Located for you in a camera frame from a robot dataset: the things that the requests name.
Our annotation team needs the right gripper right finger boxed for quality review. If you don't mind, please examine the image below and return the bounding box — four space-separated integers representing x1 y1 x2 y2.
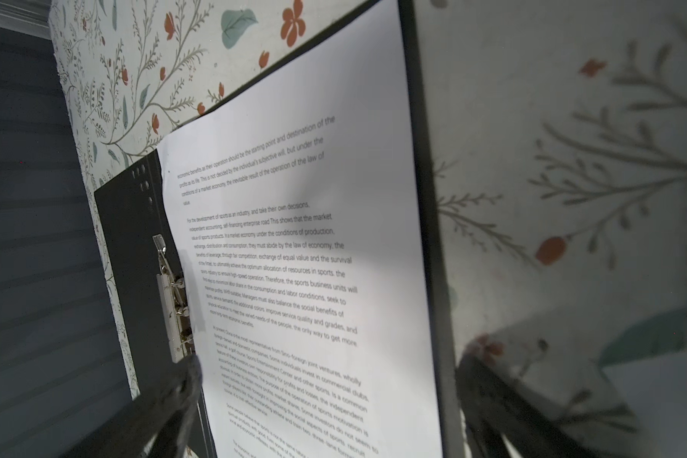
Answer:
456 355 595 458

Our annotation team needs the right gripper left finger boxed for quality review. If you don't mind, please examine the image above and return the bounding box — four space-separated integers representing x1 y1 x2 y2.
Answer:
63 355 202 457

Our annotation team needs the printed paper sheet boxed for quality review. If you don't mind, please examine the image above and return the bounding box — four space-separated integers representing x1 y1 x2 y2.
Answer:
155 0 445 458
603 351 687 457

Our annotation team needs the floral table mat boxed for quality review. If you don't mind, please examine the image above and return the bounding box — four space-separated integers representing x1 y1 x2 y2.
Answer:
48 1 687 457

